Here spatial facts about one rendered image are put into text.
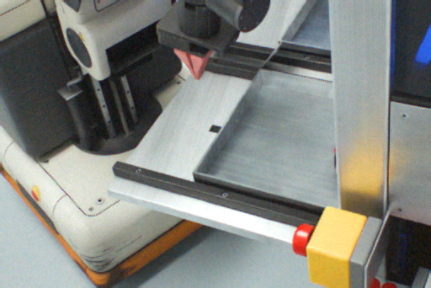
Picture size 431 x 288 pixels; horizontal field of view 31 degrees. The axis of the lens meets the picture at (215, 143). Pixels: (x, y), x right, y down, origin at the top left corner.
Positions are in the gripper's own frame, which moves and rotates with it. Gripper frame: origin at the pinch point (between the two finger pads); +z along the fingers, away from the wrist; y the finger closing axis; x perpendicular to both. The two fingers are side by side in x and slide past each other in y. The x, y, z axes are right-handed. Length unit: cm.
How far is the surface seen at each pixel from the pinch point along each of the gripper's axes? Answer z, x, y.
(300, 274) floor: 106, 41, 12
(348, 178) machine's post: -4.7, -12.7, 26.4
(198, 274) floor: 111, 31, -14
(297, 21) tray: 16.5, 36.1, 3.0
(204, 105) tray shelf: 19.9, 11.7, -4.5
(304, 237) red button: 1.0, -19.2, 23.9
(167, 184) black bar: 17.5, -8.2, -1.3
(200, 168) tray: 15.7, -4.2, 2.6
